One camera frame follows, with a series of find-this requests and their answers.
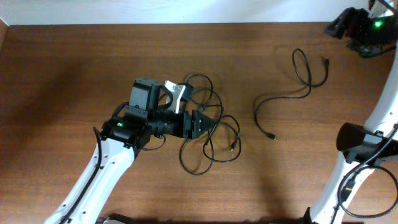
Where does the thin black usb cable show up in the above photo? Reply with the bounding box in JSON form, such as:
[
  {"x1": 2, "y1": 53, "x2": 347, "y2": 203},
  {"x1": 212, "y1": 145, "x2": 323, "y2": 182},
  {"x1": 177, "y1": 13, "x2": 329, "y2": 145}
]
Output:
[{"x1": 178, "y1": 73, "x2": 243, "y2": 176}]

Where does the thick black usb cable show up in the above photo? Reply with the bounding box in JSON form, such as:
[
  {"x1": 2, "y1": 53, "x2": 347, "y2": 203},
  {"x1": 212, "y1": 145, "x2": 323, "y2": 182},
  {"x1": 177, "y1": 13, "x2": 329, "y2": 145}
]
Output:
[{"x1": 253, "y1": 48, "x2": 330, "y2": 142}]

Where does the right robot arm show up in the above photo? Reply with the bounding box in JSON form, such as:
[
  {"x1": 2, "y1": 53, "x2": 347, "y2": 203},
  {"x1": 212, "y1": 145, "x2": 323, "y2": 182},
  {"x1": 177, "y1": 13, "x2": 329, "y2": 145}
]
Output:
[{"x1": 299, "y1": 1, "x2": 397, "y2": 223}]

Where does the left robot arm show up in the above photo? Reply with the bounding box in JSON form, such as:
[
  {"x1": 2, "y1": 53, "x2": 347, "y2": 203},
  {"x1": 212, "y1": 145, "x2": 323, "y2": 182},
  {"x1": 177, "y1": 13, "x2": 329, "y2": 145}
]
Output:
[{"x1": 46, "y1": 78, "x2": 216, "y2": 223}]

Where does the black base block left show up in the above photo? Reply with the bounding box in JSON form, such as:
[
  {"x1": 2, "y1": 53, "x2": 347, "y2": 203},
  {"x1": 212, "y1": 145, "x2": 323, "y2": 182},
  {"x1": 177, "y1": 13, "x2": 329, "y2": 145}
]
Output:
[{"x1": 97, "y1": 214, "x2": 134, "y2": 224}]

